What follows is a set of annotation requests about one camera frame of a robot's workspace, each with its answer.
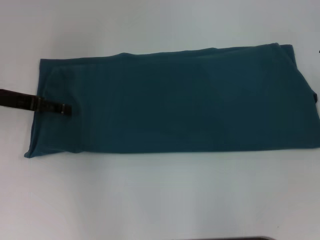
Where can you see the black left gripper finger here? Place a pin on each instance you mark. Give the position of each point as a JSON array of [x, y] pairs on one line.
[[55, 107]]

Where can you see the teal FREE print T-shirt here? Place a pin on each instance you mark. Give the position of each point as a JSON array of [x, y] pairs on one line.
[[175, 100]]

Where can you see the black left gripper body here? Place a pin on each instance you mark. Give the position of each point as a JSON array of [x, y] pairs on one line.
[[17, 100]]

